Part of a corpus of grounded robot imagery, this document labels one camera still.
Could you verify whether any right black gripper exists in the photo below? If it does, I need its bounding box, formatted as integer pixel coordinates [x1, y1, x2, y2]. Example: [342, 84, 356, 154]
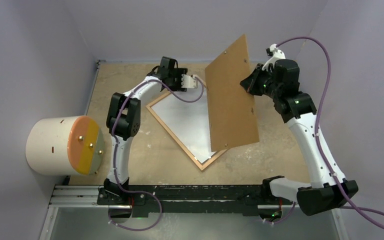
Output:
[241, 63, 283, 100]

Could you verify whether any brown backing board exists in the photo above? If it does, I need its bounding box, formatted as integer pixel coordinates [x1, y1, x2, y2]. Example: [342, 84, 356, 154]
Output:
[204, 34, 260, 152]

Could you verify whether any printed photo sheet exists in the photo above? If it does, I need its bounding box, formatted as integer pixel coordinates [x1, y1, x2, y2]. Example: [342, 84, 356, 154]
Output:
[149, 81, 221, 165]

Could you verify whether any wooden picture frame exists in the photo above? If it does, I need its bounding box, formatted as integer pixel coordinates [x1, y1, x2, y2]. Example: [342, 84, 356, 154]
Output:
[145, 74, 229, 172]

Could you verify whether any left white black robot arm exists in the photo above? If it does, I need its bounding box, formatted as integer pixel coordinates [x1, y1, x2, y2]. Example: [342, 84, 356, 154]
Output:
[103, 56, 188, 205]

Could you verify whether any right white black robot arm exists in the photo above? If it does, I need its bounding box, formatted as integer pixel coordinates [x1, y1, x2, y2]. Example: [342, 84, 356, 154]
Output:
[240, 59, 359, 216]

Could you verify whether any white cylinder orange lid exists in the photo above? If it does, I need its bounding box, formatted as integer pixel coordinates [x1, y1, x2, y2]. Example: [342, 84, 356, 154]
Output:
[25, 115, 105, 176]

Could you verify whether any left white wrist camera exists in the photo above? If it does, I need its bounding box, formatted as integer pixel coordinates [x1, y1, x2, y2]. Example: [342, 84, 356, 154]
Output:
[181, 74, 199, 89]

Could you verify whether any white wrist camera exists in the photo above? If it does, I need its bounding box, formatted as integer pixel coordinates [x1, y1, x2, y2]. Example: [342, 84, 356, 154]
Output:
[262, 44, 286, 71]
[181, 74, 199, 89]

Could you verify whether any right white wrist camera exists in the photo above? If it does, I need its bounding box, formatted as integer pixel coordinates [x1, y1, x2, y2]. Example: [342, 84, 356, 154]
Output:
[262, 44, 286, 71]

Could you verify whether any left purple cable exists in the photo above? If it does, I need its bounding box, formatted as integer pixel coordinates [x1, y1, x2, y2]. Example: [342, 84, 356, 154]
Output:
[107, 75, 209, 232]

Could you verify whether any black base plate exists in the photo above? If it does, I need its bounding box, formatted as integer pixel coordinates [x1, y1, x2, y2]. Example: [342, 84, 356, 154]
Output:
[97, 184, 291, 218]

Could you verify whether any aluminium rail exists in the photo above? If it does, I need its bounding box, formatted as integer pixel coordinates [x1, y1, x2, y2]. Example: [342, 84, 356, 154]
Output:
[49, 184, 279, 207]

